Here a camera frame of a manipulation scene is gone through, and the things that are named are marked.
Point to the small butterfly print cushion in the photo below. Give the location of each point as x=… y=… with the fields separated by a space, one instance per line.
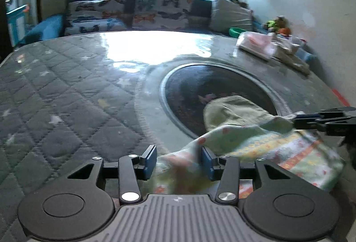
x=97 y=26
x=97 y=8

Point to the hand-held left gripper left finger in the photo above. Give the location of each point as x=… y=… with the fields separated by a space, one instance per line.
x=151 y=161

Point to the teddy bear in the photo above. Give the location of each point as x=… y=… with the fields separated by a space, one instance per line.
x=274 y=23

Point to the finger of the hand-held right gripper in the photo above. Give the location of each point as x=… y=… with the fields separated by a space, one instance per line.
x=306 y=123
x=331 y=114

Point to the teal railing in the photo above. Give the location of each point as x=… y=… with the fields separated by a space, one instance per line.
x=16 y=22

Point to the pink tissue packet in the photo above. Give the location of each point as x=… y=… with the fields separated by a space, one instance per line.
x=256 y=44

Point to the round black induction hob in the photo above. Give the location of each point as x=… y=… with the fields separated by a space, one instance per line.
x=189 y=97

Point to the cream garment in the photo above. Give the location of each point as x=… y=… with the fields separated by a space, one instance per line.
x=293 y=58

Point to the orange plush toy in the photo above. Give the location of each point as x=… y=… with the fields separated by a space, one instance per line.
x=284 y=31

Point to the green patterned garment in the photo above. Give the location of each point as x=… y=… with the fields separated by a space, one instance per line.
x=278 y=147

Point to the blue ottoman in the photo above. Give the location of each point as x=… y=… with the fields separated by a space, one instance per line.
x=46 y=27

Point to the blue sofa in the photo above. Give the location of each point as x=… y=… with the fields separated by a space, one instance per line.
x=200 y=8

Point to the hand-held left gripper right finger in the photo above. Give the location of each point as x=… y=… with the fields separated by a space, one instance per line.
x=207 y=163

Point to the grey pillow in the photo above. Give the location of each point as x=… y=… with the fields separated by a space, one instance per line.
x=230 y=12

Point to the red plastic stool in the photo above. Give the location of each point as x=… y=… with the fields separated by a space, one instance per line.
x=340 y=96

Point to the green bowl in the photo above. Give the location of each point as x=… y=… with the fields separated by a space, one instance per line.
x=237 y=32

